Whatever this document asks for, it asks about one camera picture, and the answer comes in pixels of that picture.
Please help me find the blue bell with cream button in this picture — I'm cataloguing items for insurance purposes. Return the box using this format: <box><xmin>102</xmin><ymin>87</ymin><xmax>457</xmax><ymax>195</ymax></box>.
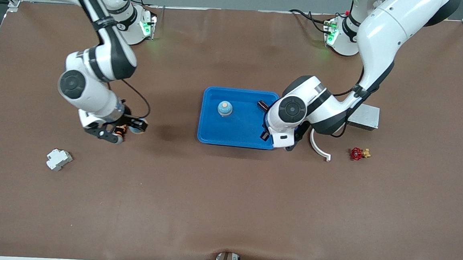
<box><xmin>130</xmin><ymin>119</ymin><xmax>148</xmax><ymax>136</ymax></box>
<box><xmin>217</xmin><ymin>100</ymin><xmax>234</xmax><ymax>118</ymax></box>

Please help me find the blue plastic tray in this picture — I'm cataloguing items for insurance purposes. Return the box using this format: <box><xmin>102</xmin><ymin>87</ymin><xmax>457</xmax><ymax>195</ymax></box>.
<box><xmin>196</xmin><ymin>85</ymin><xmax>282</xmax><ymax>151</ymax></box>

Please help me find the white circuit breaker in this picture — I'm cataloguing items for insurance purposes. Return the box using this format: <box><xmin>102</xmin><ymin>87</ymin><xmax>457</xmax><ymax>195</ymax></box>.
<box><xmin>45</xmin><ymin>147</ymin><xmax>74</xmax><ymax>173</ymax></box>

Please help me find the grey metal box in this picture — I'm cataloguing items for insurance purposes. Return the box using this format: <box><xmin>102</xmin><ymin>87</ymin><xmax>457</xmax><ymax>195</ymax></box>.
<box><xmin>346</xmin><ymin>103</ymin><xmax>381</xmax><ymax>132</ymax></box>

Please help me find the white curved plastic bracket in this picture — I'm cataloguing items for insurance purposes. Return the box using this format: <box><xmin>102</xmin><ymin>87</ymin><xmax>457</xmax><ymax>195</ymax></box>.
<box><xmin>308</xmin><ymin>128</ymin><xmax>333</xmax><ymax>163</ymax></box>

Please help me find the red handled brass valve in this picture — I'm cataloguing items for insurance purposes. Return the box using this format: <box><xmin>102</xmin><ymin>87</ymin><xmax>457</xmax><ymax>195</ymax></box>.
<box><xmin>349</xmin><ymin>147</ymin><xmax>372</xmax><ymax>162</ymax></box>

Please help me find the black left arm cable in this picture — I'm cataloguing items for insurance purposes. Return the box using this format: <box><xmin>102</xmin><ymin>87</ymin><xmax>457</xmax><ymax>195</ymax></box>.
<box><xmin>329</xmin><ymin>58</ymin><xmax>395</xmax><ymax>142</ymax></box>

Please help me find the black left base cable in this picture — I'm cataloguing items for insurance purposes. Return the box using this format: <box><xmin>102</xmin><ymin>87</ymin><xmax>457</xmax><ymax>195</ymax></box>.
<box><xmin>287</xmin><ymin>8</ymin><xmax>336</xmax><ymax>35</ymax></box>

